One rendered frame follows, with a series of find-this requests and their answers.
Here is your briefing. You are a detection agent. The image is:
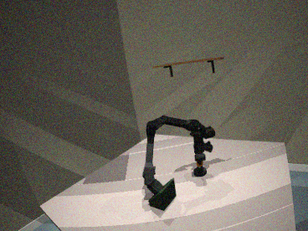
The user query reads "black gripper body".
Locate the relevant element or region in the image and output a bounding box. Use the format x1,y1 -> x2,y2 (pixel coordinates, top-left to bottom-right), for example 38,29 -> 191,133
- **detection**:
193,142 -> 206,162

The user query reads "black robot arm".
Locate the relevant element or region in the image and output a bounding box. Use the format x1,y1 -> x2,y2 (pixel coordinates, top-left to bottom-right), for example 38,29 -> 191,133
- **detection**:
143,115 -> 215,196

